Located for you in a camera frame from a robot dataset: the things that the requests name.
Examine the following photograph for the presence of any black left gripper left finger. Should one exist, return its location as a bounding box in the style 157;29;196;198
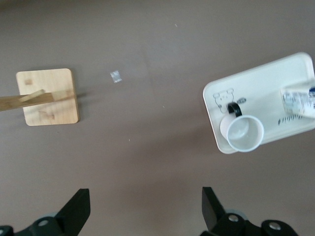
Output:
0;188;91;236

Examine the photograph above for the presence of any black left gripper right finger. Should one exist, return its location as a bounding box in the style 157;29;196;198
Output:
200;187;297;236

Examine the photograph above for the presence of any white mug black handle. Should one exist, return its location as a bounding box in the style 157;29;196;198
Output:
219;102;265;153

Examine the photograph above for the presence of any cream tray with bunny print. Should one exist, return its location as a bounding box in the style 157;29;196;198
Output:
202;51;315;155

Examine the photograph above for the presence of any wooden mug stand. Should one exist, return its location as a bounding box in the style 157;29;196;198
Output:
0;68;80;127

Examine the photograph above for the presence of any small clear tape piece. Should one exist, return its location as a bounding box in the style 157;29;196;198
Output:
110;70;123;84

